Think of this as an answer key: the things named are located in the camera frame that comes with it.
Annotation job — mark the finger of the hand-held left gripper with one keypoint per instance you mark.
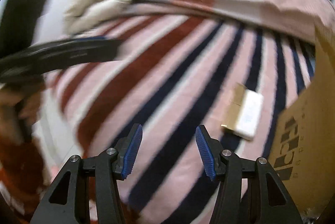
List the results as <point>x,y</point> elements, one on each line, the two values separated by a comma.
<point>78,52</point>

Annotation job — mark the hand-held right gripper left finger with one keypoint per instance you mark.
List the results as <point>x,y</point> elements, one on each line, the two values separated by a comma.
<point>132,153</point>

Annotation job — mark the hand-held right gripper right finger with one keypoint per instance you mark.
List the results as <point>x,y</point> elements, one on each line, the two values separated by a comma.
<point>205,153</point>

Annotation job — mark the gold rectangular box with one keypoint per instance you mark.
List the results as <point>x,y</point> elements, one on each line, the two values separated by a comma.
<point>234,106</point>

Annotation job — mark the white rectangular case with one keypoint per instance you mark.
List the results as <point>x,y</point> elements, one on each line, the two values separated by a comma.
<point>250,116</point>

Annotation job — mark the brown cardboard box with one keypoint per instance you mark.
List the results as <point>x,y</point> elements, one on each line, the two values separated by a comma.
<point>308,122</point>

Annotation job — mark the person's left hand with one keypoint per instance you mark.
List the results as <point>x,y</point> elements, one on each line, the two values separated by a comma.
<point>9,103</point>

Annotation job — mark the dark rectangular object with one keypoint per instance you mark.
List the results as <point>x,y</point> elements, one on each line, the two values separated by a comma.
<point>23,6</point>

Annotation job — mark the pink red navy striped blanket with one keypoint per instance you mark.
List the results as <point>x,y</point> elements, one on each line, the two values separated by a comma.
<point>170,77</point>

